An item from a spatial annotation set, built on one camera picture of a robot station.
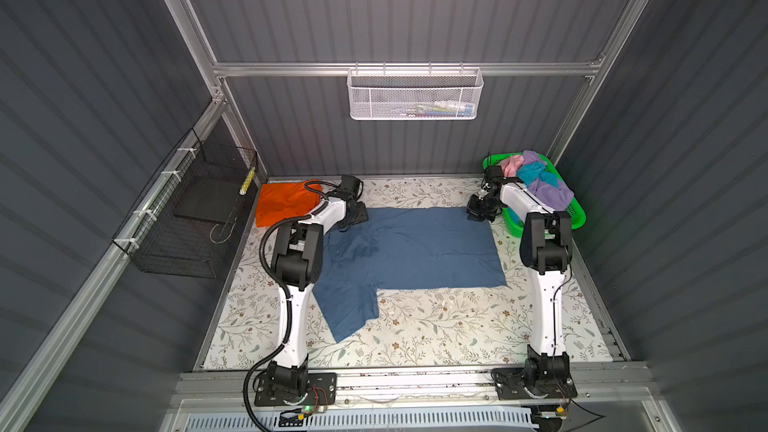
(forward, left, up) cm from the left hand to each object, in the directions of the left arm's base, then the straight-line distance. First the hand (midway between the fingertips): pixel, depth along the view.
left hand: (358, 216), depth 107 cm
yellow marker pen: (-6, +29, +26) cm, 39 cm away
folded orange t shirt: (+9, +27, 0) cm, 29 cm away
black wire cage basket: (-20, +41, +26) cm, 52 cm away
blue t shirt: (-13, -3, -2) cm, 14 cm away
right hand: (-2, -41, 0) cm, 41 cm away
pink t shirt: (+12, -57, +12) cm, 59 cm away
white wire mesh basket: (+48, -25, +21) cm, 58 cm away
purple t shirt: (-1, -71, +7) cm, 71 cm away
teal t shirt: (+10, -65, +10) cm, 66 cm away
